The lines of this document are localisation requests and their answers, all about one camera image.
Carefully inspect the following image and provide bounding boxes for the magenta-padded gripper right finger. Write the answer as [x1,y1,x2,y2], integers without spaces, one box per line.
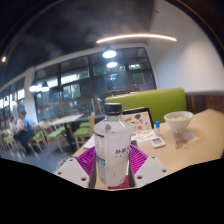
[127,144,172,189]

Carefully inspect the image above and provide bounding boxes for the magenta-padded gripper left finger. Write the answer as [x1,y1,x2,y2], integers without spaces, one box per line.
[53,145,98,190]

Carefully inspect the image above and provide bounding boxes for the clear black-capped drink bottle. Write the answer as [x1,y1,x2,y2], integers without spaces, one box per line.
[93,102,133,189]

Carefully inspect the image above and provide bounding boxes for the small blue-capped bottle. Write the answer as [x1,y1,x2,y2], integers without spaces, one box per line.
[154,120,161,136]

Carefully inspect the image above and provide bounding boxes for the black laptop with stickers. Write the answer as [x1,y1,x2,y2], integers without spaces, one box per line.
[121,107,155,135]

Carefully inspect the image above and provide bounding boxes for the wooden chairs with green seats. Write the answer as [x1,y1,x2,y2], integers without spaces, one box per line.
[0,111,96,153]

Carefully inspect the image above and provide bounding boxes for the light wooden dining table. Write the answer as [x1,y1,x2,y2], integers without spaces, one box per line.
[48,113,85,148]

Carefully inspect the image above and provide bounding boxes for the white bowl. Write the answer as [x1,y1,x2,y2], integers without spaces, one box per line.
[163,110,194,135]

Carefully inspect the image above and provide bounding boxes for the white paper napkin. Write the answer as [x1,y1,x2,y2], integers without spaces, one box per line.
[181,130,200,143]

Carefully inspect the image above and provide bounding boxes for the green upholstered bench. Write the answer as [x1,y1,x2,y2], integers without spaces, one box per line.
[104,87,188,125]

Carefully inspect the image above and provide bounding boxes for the person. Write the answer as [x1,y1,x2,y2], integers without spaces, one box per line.
[8,116,20,135]
[13,110,36,155]

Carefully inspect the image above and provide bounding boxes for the long linear ceiling light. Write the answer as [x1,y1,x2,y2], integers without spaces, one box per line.
[95,32,178,45]

